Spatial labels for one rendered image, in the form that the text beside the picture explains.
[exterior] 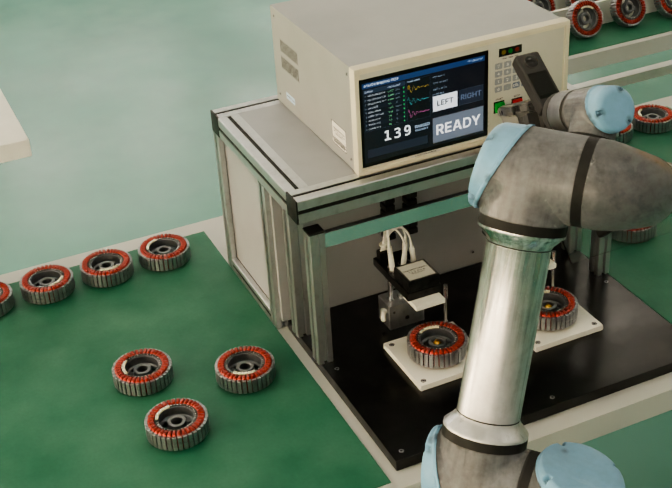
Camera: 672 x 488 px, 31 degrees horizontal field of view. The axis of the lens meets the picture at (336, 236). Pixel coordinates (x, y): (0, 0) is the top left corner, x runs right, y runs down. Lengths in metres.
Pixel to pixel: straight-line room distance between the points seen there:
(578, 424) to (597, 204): 0.74
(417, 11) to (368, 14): 0.09
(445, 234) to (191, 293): 0.54
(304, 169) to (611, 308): 0.67
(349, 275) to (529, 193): 0.94
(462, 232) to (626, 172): 1.01
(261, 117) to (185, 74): 3.16
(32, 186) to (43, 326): 2.26
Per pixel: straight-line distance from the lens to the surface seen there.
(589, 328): 2.34
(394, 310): 2.32
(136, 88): 5.46
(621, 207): 1.51
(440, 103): 2.17
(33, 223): 4.48
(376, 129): 2.12
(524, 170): 1.51
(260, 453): 2.11
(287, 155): 2.24
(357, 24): 2.27
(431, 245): 2.46
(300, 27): 2.27
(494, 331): 1.57
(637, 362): 2.28
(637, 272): 2.57
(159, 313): 2.49
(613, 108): 1.92
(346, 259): 2.37
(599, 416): 2.19
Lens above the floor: 2.12
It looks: 31 degrees down
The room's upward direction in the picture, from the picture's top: 4 degrees counter-clockwise
